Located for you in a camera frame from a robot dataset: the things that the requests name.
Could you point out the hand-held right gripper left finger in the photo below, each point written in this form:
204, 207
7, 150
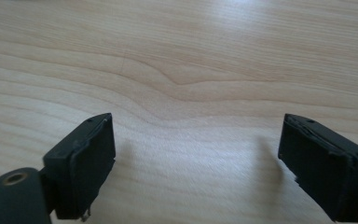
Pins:
84, 161

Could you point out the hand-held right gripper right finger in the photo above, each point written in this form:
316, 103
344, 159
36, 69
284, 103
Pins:
323, 165

